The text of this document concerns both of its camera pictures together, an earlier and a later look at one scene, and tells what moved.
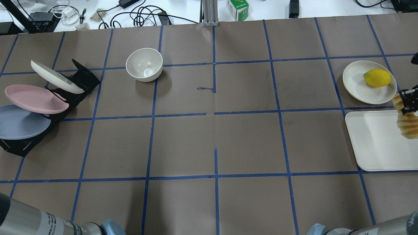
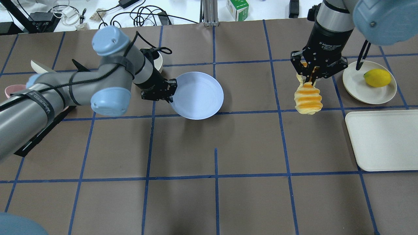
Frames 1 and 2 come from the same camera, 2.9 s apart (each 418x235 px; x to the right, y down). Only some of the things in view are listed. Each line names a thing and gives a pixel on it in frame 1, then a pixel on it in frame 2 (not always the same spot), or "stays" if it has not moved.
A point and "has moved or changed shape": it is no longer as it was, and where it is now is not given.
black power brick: (294, 8) stays
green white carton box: (239, 9) stays
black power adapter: (126, 4) stays
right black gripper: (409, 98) to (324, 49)
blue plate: (16, 122) has moved or changed shape
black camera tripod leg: (28, 25) stays
